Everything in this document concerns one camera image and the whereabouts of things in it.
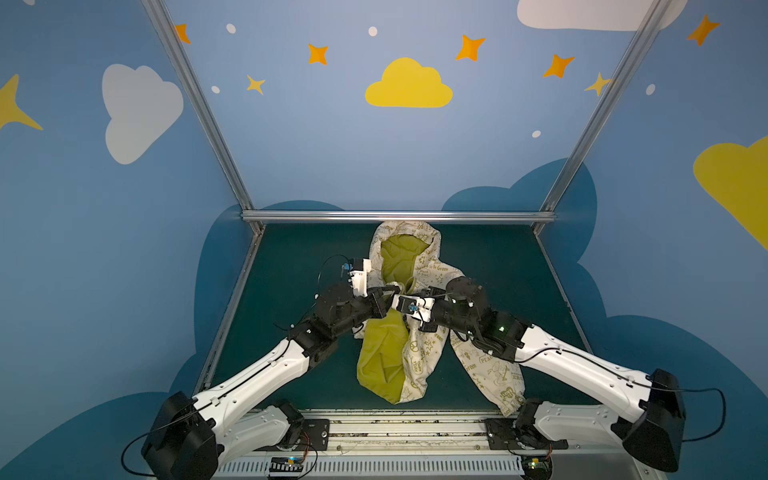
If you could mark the right small circuit board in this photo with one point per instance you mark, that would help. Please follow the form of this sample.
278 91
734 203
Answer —
536 468

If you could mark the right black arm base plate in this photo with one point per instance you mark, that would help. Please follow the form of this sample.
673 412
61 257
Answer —
506 434

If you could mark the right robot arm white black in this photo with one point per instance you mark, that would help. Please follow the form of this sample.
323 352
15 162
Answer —
650 407

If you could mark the aluminium left frame post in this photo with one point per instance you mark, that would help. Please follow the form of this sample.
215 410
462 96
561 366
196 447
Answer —
161 20

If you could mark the left small circuit board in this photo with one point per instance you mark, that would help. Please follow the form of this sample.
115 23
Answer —
290 467

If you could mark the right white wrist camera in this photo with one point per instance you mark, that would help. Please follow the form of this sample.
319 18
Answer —
417 307

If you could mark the aluminium front rail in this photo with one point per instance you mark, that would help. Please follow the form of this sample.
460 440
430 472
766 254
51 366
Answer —
451 445

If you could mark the aluminium right frame post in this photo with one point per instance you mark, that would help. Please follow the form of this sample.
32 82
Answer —
640 44

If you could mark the aluminium back frame bar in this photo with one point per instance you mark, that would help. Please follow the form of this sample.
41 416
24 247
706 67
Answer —
299 216

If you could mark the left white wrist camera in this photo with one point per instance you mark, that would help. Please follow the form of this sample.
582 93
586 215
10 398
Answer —
357 271

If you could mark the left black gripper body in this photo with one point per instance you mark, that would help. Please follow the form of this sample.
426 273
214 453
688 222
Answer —
377 301

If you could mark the small circuit board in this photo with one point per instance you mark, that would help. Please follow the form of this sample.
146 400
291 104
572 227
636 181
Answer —
290 467
536 468

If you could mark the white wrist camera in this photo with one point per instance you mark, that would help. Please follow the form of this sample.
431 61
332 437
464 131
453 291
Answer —
417 307
357 271

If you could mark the aluminium frame post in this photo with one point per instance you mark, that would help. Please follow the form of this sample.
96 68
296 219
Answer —
161 20
640 44

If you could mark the white green printed jacket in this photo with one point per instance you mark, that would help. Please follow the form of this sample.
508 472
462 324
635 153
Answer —
396 358

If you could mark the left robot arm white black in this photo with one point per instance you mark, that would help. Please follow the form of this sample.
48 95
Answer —
191 437

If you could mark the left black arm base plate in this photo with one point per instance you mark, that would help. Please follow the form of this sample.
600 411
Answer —
312 434

